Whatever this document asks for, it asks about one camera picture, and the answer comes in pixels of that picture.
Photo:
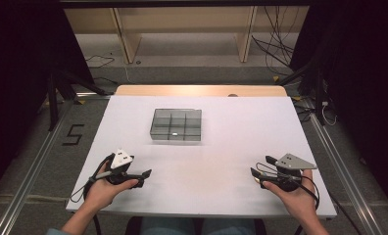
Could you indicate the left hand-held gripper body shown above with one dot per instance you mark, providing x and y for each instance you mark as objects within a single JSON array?
[{"x": 121, "y": 159}]

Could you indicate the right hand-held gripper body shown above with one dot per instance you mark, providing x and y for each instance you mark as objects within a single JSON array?
[{"x": 291, "y": 161}]

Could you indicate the clear plastic compartment box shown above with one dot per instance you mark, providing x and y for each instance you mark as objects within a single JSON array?
[{"x": 175, "y": 125}]

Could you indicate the person's left hand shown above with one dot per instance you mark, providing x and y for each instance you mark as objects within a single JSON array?
[{"x": 99, "y": 192}]

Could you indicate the person's right hand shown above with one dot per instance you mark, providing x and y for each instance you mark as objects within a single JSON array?
[{"x": 300, "y": 204}]

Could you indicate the white topped wooden table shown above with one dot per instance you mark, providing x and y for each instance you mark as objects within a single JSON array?
[{"x": 215, "y": 196}]

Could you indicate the person's left leg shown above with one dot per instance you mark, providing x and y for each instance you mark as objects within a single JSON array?
[{"x": 167, "y": 226}]

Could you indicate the person's leg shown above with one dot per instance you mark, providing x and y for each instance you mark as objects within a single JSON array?
[
  {"x": 167, "y": 226},
  {"x": 229, "y": 226}
]

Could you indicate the person's right leg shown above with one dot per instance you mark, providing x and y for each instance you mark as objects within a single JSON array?
[{"x": 229, "y": 226}]

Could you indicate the black metal stand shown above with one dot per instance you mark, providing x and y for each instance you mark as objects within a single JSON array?
[
  {"x": 53, "y": 104},
  {"x": 318, "y": 98}
]

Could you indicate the black curtain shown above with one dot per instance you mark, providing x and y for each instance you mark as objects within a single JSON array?
[
  {"x": 15, "y": 65},
  {"x": 362, "y": 65}
]

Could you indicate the light wooden desk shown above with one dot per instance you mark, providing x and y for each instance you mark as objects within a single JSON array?
[{"x": 182, "y": 19}]

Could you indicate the black metal bar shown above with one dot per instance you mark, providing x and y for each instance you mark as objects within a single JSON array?
[{"x": 182, "y": 3}]

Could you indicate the aluminium floor rail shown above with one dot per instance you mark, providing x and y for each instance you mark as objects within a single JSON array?
[
  {"x": 345, "y": 179},
  {"x": 28, "y": 182}
]

